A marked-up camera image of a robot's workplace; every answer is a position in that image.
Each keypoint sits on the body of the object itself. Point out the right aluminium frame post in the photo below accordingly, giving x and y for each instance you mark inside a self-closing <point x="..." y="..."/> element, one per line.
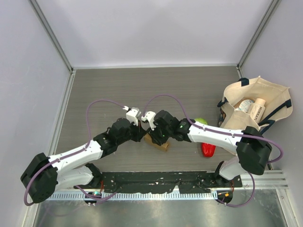
<point x="258" y="32"/>

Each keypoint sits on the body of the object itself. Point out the white round package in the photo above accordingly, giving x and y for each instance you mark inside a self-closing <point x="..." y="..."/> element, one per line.
<point x="244" y="105"/>

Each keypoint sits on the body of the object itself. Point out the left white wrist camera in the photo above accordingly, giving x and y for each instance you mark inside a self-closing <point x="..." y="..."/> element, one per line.
<point x="132" y="115"/>

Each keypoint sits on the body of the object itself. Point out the red bell pepper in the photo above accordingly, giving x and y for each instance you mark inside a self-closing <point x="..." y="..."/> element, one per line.
<point x="207" y="149"/>

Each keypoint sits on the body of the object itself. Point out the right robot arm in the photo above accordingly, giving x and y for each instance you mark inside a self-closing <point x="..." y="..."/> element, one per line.
<point x="250" y="150"/>

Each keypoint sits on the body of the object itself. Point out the beige lotion bottle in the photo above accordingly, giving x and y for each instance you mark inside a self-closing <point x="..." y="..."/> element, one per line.
<point x="257" y="109"/>

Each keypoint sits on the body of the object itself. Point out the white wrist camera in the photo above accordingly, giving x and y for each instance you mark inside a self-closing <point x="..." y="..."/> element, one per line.
<point x="148" y="117"/>
<point x="132" y="115"/>

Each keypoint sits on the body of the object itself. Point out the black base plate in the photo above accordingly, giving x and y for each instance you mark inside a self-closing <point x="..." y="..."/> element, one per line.
<point x="163" y="182"/>

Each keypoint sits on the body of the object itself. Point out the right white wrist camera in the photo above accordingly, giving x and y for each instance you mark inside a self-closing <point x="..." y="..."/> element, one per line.
<point x="148" y="117"/>

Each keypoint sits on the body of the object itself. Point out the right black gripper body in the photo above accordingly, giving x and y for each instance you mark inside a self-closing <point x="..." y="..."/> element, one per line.
<point x="160" y="134"/>

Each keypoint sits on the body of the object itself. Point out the beige canvas tote bag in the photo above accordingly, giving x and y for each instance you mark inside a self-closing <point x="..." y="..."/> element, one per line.
<point x="278" y="104"/>

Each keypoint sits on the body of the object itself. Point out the left aluminium frame post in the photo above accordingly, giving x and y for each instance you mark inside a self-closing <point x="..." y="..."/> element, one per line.
<point x="49" y="31"/>

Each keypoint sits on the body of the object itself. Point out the white slotted cable duct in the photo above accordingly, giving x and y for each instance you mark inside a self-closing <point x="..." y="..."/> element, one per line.
<point x="175" y="195"/>

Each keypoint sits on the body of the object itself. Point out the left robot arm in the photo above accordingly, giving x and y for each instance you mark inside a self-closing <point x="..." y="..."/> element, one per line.
<point x="47" y="174"/>

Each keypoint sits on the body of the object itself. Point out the aluminium frame post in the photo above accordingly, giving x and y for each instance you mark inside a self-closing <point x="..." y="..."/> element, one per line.
<point x="49" y="31"/>
<point x="258" y="32"/>

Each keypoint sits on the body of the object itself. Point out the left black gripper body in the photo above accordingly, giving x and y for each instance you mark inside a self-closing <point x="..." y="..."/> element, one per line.
<point x="134" y="132"/>

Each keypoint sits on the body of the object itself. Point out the green cabbage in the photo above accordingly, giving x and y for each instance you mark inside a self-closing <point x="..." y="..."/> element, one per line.
<point x="201" y="120"/>

